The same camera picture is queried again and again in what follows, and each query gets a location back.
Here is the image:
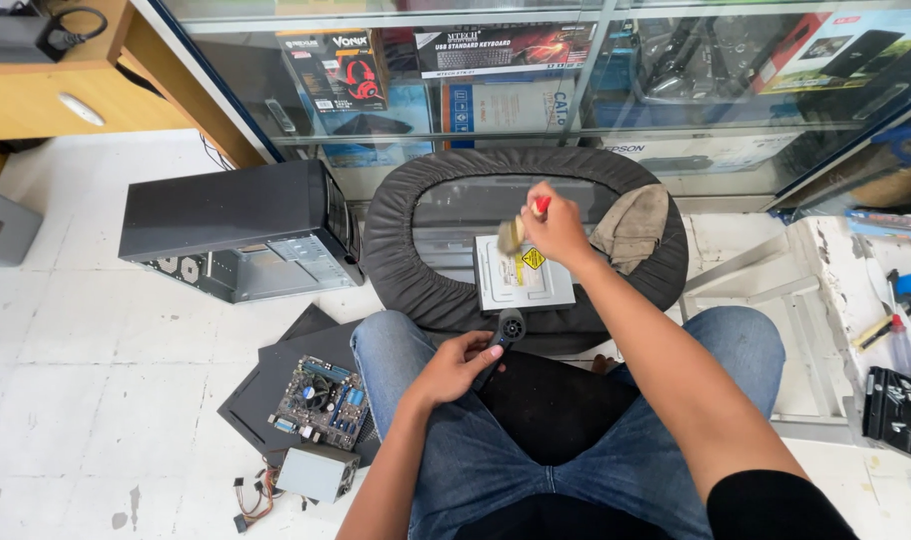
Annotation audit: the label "person's left hand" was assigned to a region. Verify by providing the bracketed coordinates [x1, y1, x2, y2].
[407, 330, 507, 411]

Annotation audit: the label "person's right hand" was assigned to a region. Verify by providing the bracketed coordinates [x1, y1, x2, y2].
[520, 180, 597, 273]

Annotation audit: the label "red-handled dusting brush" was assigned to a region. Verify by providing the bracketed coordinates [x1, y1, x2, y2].
[496, 195, 553, 256]

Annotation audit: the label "black handheld air blower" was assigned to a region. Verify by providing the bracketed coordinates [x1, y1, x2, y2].
[472, 307, 528, 393]

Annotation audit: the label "grey optical disc drive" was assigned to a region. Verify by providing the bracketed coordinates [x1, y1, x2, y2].
[472, 234, 578, 314]

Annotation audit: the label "beige rag cloth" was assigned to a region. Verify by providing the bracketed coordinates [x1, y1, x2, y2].
[588, 183, 671, 276]

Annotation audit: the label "black cushioned round stool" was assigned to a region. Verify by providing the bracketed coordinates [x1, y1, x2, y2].
[362, 146, 690, 357]

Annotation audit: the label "glass display cabinet with boxes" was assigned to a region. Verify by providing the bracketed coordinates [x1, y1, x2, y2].
[129, 0, 911, 219]

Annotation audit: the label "black seat pad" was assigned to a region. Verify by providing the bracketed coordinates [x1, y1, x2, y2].
[473, 350, 642, 468]

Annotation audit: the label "person's blue jeans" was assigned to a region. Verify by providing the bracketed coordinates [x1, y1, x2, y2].
[349, 305, 787, 540]

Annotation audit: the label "black case side panel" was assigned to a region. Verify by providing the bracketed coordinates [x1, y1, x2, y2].
[216, 318, 382, 469]
[257, 302, 342, 365]

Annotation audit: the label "green computer motherboard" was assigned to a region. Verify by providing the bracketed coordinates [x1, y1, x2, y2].
[267, 354, 371, 453]

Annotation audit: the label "white wooden step shelf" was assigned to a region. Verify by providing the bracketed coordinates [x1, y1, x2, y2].
[679, 216, 911, 445]

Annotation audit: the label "black computer tower case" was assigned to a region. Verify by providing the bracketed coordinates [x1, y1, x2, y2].
[118, 158, 367, 305]

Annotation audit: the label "grey power supply unit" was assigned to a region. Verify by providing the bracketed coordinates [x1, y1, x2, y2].
[274, 444, 361, 505]

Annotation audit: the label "blue flat package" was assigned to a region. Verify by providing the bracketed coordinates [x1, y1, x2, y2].
[844, 209, 911, 243]

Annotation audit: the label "yellow and black utility knife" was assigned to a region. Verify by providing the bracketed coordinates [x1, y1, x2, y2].
[851, 315, 896, 354]

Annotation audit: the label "person's black shirt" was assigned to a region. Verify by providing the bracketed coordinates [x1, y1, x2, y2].
[454, 468, 863, 540]

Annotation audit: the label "small red-capped clear bottle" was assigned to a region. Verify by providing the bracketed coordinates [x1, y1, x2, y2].
[889, 313, 911, 376]

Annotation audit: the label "black hard disk drive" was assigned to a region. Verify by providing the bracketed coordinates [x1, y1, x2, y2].
[861, 366, 911, 465]

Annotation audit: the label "wooden desk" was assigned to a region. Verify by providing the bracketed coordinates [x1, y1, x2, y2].
[0, 0, 269, 190]

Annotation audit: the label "grey plastic box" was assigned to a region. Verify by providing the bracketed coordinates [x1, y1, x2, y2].
[0, 182, 45, 268]

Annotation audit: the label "black wires by desk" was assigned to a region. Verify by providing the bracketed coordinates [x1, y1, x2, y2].
[197, 131, 238, 173]

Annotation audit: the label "bundle of coloured power cables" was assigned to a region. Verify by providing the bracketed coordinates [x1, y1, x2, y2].
[232, 466, 310, 534]

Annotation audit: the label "black power adapter with cable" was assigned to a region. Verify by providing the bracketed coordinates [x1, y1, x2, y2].
[0, 3, 109, 65]

